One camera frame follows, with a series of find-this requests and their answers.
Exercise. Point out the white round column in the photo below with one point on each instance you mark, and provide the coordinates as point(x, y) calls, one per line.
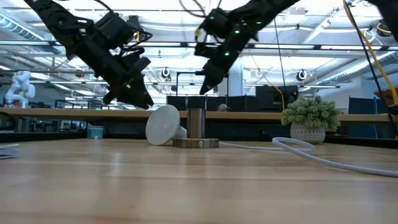
point(236, 81)

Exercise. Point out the person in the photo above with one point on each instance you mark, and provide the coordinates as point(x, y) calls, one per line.
point(222, 107)

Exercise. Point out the green plant in white pot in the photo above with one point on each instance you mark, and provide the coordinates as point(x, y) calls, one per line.
point(311, 113)

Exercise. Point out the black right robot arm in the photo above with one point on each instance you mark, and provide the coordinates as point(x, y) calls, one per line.
point(267, 9)

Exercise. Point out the white flood lightbulb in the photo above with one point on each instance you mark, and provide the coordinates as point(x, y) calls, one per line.
point(163, 124)

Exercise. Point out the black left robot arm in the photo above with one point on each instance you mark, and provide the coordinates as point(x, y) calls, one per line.
point(62, 21)

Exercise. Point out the blue office partition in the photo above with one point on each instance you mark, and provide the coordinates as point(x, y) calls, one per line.
point(360, 109)

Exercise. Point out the brass lamp socket base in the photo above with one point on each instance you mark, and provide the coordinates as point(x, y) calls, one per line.
point(196, 124)

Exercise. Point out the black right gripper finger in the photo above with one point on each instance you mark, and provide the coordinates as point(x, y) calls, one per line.
point(214, 74)

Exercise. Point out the black gantry frame with camera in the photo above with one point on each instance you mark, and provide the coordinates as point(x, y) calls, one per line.
point(199, 73)

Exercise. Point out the light wooden desk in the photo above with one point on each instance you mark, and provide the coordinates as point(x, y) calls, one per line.
point(124, 114)

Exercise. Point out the white humanoid robot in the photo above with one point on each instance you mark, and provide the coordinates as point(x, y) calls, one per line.
point(20, 88)

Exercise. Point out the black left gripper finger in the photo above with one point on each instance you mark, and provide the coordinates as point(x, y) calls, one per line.
point(132, 90)

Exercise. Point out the Yellowstone waterfall booklet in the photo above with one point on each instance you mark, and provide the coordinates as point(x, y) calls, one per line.
point(8, 152)

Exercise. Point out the black aluminium table frame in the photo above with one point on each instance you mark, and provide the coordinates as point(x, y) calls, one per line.
point(360, 142)

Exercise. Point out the black office partition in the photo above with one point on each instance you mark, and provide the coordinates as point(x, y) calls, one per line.
point(270, 99)

